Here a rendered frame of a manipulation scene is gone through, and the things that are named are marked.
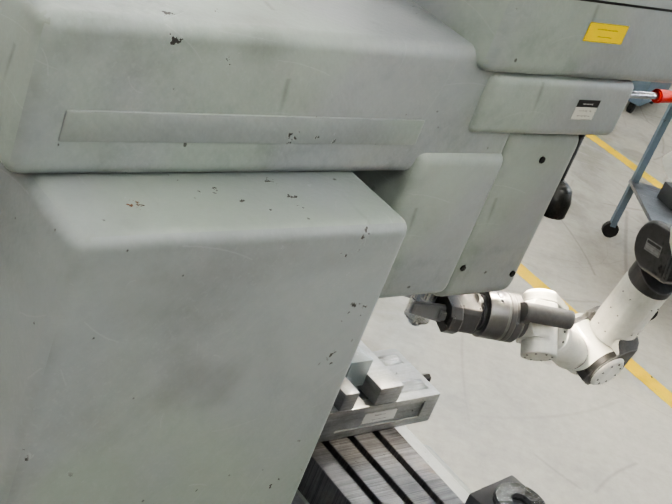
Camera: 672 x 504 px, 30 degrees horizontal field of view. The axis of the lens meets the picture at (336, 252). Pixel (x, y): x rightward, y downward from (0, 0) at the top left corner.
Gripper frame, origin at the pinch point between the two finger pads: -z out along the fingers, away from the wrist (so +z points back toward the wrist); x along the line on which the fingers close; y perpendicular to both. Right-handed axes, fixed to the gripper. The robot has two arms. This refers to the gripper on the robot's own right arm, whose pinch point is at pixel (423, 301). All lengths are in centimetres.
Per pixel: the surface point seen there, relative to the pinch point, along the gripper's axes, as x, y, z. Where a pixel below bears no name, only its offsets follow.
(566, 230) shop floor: -308, 126, 208
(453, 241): 16.9, -21.3, -7.8
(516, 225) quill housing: 8.4, -22.1, 5.8
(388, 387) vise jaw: -4.5, 22.0, 2.7
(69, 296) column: 57, -26, -68
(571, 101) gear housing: 11.7, -45.7, 3.6
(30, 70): 47, -46, -77
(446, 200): 19.2, -28.8, -12.6
